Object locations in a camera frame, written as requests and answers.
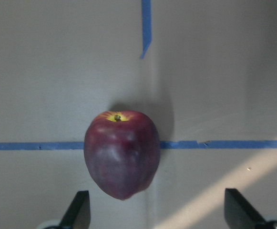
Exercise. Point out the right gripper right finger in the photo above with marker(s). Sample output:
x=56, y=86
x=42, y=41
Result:
x=240, y=214

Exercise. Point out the dark red apple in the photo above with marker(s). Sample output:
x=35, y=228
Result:
x=122, y=152

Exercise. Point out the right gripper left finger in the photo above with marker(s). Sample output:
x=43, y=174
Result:
x=78, y=214

